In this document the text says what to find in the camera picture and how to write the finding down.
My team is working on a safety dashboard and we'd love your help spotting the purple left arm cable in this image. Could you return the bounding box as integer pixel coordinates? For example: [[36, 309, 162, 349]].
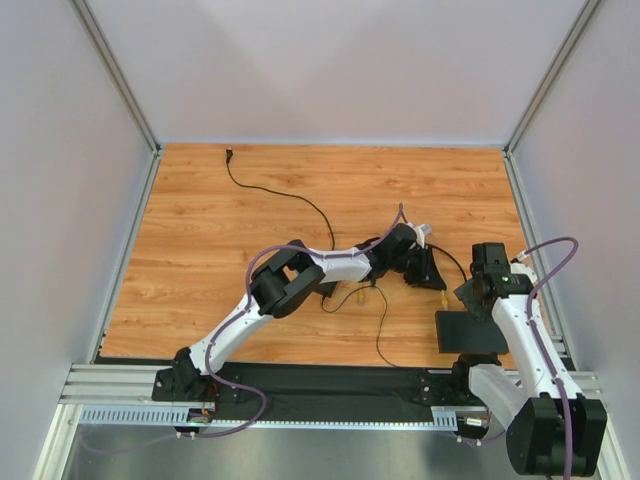
[[79, 202, 408, 455]]

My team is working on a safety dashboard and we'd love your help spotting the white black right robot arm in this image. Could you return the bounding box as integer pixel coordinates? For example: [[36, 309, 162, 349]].
[[455, 242, 607, 479]]

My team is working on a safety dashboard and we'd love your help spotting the black base mat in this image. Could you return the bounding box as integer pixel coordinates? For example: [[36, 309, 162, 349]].
[[94, 355, 471, 423]]

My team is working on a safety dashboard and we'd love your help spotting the aluminium frame rail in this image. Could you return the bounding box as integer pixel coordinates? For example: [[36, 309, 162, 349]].
[[59, 362, 609, 413]]

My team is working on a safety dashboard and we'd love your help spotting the right aluminium frame post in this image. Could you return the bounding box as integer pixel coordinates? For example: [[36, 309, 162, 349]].
[[502, 0, 603, 158]]

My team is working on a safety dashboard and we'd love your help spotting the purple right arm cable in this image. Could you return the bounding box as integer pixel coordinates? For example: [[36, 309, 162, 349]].
[[454, 236, 581, 480]]

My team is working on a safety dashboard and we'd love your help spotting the yellow ethernet cable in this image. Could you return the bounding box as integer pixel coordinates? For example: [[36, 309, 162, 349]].
[[353, 285, 449, 307]]

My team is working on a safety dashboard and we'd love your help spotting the thin black power cable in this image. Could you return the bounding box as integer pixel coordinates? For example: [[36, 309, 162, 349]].
[[222, 146, 461, 372]]

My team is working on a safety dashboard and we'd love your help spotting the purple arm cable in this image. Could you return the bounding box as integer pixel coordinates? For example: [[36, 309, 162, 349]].
[[79, 202, 408, 455], [454, 236, 581, 480]]

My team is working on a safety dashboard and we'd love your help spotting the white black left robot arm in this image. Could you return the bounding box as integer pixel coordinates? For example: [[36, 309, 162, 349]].
[[171, 222, 446, 400]]

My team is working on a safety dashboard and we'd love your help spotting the aluminium frame post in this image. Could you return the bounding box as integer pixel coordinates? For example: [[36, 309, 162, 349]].
[[502, 0, 603, 158], [69, 0, 164, 153]]

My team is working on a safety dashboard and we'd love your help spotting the black network switch box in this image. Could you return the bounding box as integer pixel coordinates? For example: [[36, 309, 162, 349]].
[[435, 310, 509, 355]]

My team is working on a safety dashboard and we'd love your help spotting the grey slotted cable duct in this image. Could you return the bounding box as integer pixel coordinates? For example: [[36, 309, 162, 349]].
[[79, 405, 489, 432]]

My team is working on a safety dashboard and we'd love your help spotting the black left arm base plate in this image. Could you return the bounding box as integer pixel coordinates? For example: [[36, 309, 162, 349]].
[[151, 368, 239, 403]]

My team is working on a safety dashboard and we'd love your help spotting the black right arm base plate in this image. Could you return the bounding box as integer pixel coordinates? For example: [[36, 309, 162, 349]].
[[419, 370, 482, 406]]

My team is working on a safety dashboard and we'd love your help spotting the left aluminium frame post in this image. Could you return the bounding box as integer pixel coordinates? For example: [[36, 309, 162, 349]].
[[69, 0, 164, 153]]

